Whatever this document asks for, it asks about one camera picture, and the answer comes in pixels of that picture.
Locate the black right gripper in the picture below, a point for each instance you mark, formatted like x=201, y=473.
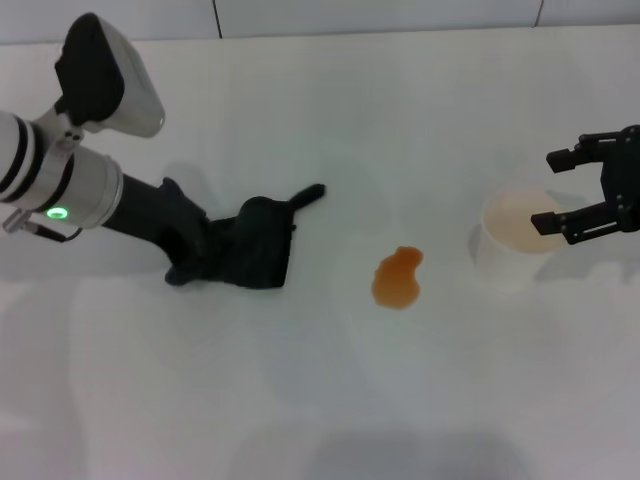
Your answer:
x=625, y=175

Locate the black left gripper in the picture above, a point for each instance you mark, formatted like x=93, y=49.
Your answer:
x=160, y=220

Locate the dark blue rag with loop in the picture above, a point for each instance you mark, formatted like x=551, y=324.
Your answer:
x=260, y=240

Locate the white paper cup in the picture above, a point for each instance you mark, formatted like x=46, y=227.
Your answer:
x=505, y=255

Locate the orange-brown liquid stain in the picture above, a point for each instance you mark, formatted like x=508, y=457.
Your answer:
x=397, y=280

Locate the black silver wrist camera box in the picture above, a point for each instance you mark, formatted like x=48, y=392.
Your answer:
x=115, y=80

